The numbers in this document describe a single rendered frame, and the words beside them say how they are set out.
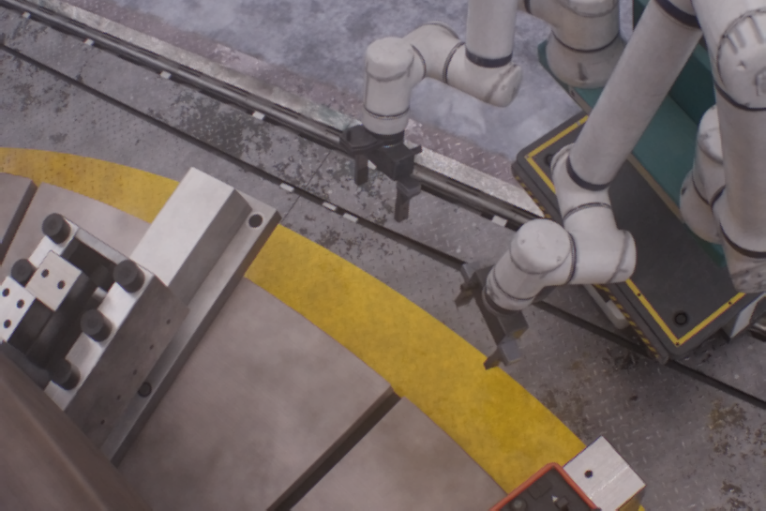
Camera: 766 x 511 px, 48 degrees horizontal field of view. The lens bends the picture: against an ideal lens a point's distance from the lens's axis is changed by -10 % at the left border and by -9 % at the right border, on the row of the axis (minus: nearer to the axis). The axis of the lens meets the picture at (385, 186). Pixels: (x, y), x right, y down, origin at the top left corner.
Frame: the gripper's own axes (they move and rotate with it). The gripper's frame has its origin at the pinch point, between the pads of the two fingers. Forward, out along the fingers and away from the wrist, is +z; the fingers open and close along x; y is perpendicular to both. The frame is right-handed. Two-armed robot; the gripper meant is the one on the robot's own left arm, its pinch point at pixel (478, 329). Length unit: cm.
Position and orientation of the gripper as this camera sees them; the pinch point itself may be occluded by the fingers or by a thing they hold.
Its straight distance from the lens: 172.1
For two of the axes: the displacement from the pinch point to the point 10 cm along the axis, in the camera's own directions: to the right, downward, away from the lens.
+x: 3.8, 8.2, -4.3
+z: -2.2, 5.3, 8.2
